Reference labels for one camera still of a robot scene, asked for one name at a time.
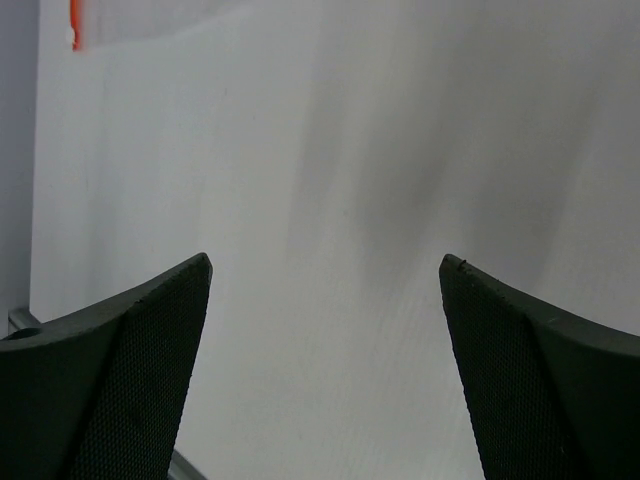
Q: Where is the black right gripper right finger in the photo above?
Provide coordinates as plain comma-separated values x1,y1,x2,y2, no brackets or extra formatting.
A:
439,254,639,479

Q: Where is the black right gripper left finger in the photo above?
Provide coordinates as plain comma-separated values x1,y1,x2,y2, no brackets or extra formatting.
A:
1,253,212,479

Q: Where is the clear zip bag orange zipper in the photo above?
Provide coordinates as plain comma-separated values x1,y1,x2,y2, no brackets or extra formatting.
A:
64,0,321,54

